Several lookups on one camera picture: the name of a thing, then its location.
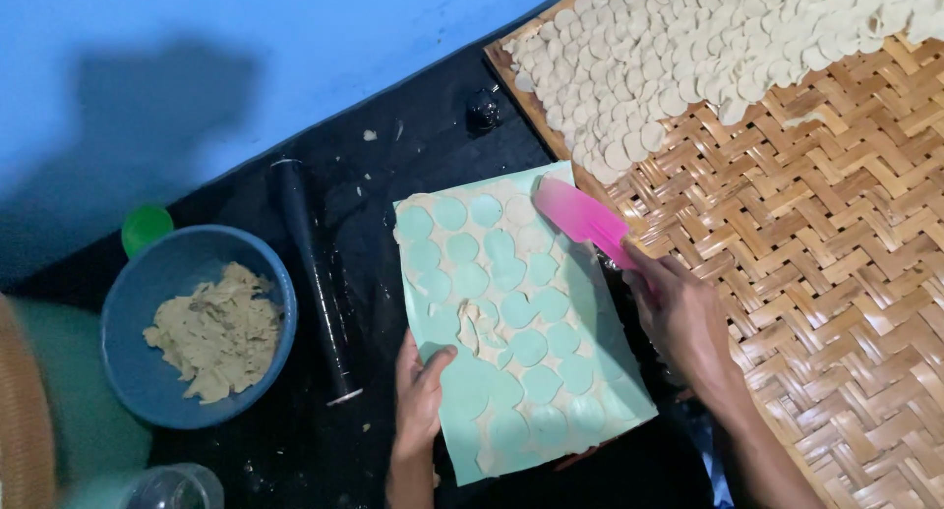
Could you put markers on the heap of round dough discs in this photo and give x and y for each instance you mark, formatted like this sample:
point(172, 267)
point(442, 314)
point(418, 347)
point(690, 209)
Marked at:
point(700, 59)

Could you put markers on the dough scraps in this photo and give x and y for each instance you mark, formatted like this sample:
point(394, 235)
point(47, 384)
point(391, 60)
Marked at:
point(217, 336)

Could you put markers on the pink plastic scraper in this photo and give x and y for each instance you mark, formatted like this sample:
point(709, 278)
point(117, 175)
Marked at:
point(582, 218)

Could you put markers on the person's right hand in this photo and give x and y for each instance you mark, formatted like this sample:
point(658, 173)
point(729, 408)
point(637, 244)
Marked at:
point(682, 313)

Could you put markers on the woven bamboo tray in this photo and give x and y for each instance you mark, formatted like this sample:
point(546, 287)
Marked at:
point(811, 273)

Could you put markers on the blue plastic bowl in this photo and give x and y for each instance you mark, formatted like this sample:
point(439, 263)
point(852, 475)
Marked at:
point(158, 332)

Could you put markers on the person's left hand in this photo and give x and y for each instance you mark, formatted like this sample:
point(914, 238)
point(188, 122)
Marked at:
point(419, 402)

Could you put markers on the light green cutting mat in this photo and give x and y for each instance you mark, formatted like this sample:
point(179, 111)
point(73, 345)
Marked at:
point(472, 391)

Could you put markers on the black plastic sheet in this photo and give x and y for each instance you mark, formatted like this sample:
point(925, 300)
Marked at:
point(354, 288)

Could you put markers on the black rolling pin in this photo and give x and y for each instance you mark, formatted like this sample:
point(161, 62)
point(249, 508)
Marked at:
point(310, 273)

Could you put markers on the green plastic cup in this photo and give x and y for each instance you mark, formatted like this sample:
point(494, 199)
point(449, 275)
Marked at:
point(144, 227)

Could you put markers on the small black round object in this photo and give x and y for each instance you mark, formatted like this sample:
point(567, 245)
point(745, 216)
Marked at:
point(483, 110)

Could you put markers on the rolled dough sheet with holes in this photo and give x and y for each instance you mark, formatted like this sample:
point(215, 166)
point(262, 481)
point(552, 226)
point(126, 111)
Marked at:
point(509, 324)

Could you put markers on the person's right fingers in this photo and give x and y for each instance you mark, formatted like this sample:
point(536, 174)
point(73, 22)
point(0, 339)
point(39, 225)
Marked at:
point(636, 277)

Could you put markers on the clear glass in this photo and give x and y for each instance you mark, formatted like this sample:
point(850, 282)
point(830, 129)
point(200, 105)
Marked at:
point(173, 488)

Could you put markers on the person's green clothing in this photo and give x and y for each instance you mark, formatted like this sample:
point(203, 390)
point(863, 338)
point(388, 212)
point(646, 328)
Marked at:
point(74, 406)

